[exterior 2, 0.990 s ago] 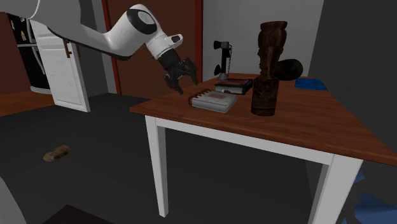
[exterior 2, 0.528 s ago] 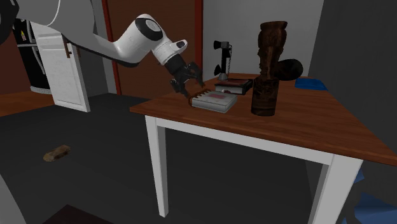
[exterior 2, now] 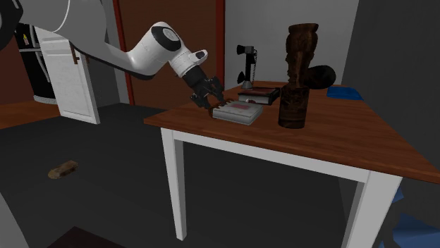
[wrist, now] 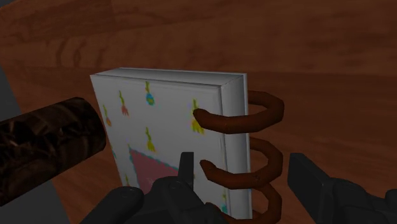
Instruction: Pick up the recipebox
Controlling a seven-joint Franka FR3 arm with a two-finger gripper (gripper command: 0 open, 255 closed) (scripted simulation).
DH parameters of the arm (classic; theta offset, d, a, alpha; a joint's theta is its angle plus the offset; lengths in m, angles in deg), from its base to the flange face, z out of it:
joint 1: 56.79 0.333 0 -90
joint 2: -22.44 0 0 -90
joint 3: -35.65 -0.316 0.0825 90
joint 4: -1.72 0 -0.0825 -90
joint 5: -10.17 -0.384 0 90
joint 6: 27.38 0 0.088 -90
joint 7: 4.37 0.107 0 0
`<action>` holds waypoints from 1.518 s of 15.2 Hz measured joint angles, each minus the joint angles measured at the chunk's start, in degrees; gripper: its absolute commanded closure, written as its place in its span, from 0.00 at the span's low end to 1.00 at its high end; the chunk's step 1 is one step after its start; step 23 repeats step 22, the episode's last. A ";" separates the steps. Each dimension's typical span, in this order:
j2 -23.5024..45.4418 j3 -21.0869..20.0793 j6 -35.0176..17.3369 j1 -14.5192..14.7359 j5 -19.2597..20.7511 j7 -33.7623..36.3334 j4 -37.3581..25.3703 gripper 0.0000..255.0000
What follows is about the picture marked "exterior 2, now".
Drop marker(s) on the brown carved wooden statue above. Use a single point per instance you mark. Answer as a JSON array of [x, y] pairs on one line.
[[297, 68]]

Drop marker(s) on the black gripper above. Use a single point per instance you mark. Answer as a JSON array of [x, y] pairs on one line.
[[197, 82]]

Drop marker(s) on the small brown ridged object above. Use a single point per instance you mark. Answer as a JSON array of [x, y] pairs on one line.
[[218, 104]]

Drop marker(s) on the wooden table with white legs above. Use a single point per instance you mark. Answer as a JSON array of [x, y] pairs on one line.
[[343, 137]]

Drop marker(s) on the blue furniture piece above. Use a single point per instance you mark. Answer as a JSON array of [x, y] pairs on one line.
[[416, 233]]

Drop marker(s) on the dark red book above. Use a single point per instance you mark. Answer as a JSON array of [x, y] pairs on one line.
[[259, 95]]

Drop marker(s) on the white door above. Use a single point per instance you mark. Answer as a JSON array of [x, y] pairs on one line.
[[68, 89]]

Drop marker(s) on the black refrigerator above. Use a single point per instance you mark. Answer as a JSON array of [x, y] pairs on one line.
[[38, 75]]

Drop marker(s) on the brown lump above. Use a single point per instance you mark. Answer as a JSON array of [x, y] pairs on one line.
[[63, 169]]

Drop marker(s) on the grey book with pink label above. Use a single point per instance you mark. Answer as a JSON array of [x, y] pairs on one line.
[[240, 115]]

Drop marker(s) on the black candlestick telephone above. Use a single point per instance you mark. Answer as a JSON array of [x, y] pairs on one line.
[[247, 65]]

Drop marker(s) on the blue flat cloth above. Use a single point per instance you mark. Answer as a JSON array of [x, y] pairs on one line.
[[343, 93]]

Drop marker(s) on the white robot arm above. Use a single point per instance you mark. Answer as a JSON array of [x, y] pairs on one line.
[[89, 31]]

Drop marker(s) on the brown door with red frame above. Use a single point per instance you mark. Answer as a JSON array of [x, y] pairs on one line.
[[161, 92]]

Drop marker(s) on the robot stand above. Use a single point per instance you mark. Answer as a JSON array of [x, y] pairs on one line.
[[82, 240]]

